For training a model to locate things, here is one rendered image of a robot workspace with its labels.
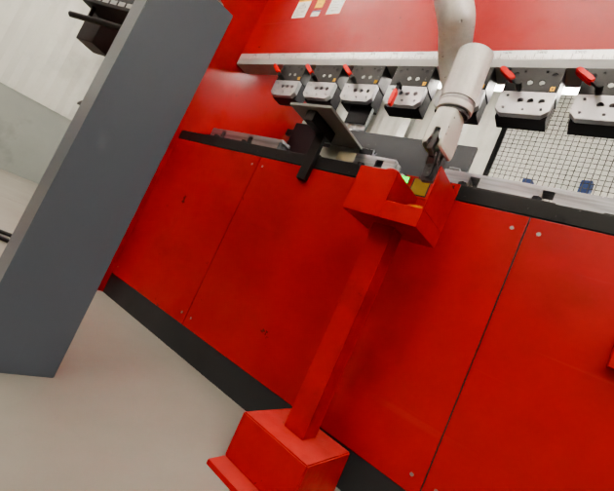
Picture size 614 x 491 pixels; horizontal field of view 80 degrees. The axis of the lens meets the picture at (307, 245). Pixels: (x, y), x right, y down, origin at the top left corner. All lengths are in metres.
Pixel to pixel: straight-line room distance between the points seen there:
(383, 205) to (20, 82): 7.70
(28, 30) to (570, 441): 8.36
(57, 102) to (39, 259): 7.34
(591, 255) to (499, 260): 0.18
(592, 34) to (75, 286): 1.56
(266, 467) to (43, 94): 7.79
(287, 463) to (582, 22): 1.45
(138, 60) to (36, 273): 0.52
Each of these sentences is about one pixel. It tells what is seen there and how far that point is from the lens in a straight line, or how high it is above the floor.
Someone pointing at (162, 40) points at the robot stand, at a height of 0.83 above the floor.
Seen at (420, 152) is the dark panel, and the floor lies 1.27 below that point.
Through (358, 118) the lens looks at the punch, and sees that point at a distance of 1.56.
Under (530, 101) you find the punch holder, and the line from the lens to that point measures 1.38.
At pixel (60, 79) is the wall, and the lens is 8.32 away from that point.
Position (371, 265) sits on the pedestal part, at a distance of 0.89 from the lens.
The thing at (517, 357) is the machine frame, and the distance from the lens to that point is 1.00.
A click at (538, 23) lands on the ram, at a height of 1.50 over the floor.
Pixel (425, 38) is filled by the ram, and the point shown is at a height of 1.46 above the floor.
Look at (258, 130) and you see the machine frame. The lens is 2.32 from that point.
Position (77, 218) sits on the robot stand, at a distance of 0.97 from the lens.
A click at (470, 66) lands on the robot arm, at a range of 1.01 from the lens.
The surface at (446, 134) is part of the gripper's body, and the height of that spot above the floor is 0.89.
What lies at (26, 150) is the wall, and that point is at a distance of 8.21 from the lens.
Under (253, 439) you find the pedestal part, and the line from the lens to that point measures 0.93.
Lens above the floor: 0.46
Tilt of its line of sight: 5 degrees up
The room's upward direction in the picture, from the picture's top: 24 degrees clockwise
